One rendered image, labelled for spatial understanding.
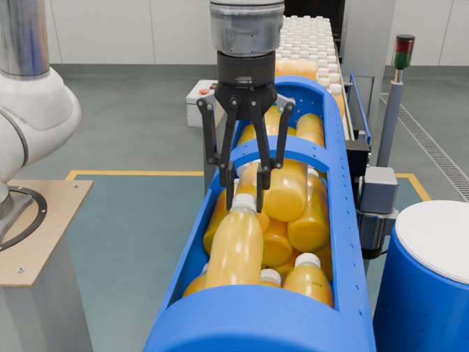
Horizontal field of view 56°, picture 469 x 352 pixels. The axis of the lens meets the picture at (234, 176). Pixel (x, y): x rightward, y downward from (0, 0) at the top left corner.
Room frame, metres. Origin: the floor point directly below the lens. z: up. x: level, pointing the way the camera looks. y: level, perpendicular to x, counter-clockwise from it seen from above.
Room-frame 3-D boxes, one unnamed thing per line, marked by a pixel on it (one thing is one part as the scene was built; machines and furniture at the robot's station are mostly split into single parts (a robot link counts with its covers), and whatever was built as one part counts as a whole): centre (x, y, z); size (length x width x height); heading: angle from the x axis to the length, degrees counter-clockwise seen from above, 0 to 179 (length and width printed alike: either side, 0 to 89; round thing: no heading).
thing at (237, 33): (0.56, -0.02, 1.46); 0.09 x 0.09 x 0.06
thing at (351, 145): (1.22, -0.37, 0.95); 0.10 x 0.07 x 0.10; 81
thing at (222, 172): (0.57, 0.02, 1.26); 0.03 x 0.01 x 0.05; 81
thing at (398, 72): (1.53, -0.58, 1.18); 0.06 x 0.06 x 0.16
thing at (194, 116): (1.45, 0.09, 1.05); 0.20 x 0.10 x 0.10; 171
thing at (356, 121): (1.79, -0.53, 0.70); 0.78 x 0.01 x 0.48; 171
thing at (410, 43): (1.53, -0.58, 1.23); 0.06 x 0.06 x 0.04
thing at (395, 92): (1.53, -0.58, 0.55); 0.04 x 0.04 x 1.10; 81
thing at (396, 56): (1.53, -0.58, 1.18); 0.06 x 0.06 x 0.05
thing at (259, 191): (0.56, -0.04, 1.23); 0.03 x 0.01 x 0.07; 171
